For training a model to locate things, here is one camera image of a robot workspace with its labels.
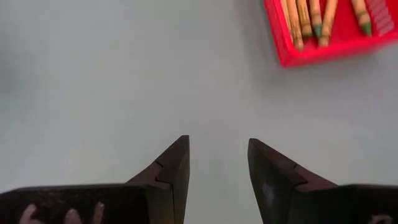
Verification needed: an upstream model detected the red plastic basket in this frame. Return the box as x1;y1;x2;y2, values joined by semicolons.
263;0;398;68

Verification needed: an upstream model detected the green crayon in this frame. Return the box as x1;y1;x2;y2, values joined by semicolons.
317;0;339;48
350;0;373;37
295;0;313;40
308;0;324;39
285;0;305;52

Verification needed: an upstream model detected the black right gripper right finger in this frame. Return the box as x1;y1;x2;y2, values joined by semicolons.
247;138;398;224

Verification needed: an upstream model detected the teal table mat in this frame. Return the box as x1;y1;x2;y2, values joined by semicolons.
0;0;398;224

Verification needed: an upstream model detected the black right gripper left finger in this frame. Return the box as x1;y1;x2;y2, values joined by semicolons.
0;134;191;224

